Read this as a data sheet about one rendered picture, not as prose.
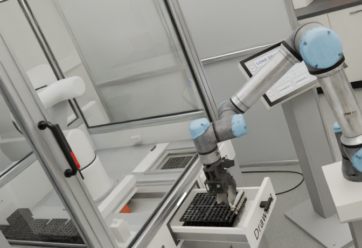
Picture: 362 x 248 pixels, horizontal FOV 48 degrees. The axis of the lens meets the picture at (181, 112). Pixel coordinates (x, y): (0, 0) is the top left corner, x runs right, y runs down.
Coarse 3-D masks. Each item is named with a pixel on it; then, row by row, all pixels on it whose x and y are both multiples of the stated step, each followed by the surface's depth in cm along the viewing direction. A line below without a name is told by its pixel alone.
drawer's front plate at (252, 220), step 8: (264, 184) 156; (264, 192) 155; (272, 192) 161; (256, 200) 149; (264, 200) 154; (272, 200) 160; (256, 208) 146; (272, 208) 159; (248, 216) 142; (256, 216) 146; (248, 224) 139; (256, 224) 145; (264, 224) 151; (248, 232) 139; (256, 232) 144; (248, 240) 141; (256, 240) 143
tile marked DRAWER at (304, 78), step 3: (303, 75) 220; (306, 75) 220; (297, 78) 219; (300, 78) 219; (303, 78) 220; (306, 78) 220; (309, 78) 220; (294, 81) 219; (297, 81) 219; (300, 81) 219; (303, 81) 219; (306, 81) 219; (297, 84) 218; (300, 84) 218
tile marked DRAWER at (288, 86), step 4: (284, 84) 218; (288, 84) 218; (292, 84) 218; (276, 88) 217; (280, 88) 217; (284, 88) 217; (288, 88) 217; (292, 88) 217; (280, 92) 216; (284, 92) 216
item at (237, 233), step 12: (192, 192) 177; (204, 192) 176; (252, 192) 164; (180, 216) 168; (240, 216) 159; (180, 228) 157; (192, 228) 154; (204, 228) 151; (216, 228) 148; (228, 228) 146; (240, 228) 143; (204, 240) 154; (216, 240) 151; (228, 240) 148; (240, 240) 145
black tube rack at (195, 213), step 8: (192, 200) 170; (200, 200) 168; (208, 200) 167; (216, 200) 164; (192, 208) 166; (200, 208) 168; (208, 208) 161; (216, 208) 159; (224, 208) 157; (240, 208) 158; (184, 216) 162; (192, 216) 160; (200, 216) 158; (208, 216) 156; (216, 216) 154; (224, 216) 152; (184, 224) 162; (192, 224) 160; (200, 224) 158; (208, 224) 156; (216, 224) 154; (224, 224) 152; (232, 224) 151
